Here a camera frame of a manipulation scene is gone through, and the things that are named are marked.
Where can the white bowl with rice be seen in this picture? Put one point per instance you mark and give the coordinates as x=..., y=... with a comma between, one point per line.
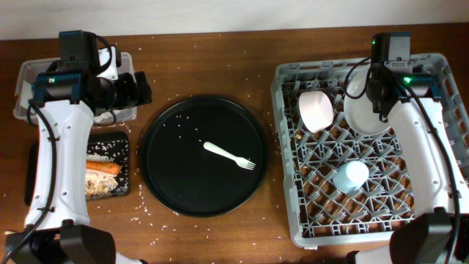
x=316, y=110

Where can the grey dishwasher rack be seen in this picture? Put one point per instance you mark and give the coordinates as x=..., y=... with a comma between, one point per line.
x=318, y=213

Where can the black rectangular tray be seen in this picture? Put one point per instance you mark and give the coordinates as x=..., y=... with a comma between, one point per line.
x=33, y=153

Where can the white plastic fork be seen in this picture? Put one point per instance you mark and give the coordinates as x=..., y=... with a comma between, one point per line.
x=241, y=162

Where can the orange carrot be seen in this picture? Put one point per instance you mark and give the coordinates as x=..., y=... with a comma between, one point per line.
x=106, y=167

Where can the pile of rice scraps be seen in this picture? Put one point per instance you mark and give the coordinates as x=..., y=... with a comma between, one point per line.
x=101, y=185

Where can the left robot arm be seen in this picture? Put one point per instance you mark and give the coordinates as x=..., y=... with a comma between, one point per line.
x=82, y=84

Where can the clear plastic bin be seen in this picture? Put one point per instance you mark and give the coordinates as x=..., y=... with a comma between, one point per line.
x=29, y=71

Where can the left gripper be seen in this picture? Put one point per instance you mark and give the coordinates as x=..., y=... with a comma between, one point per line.
x=133, y=97

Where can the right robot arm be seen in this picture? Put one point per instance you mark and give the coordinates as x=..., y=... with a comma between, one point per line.
x=396, y=92

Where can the light blue plastic cup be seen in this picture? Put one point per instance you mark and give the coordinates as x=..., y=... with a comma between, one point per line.
x=350, y=176

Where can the round black serving tray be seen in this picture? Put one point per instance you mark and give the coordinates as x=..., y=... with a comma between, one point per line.
x=190, y=180

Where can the grey plate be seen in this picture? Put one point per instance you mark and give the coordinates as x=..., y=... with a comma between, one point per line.
x=358, y=112

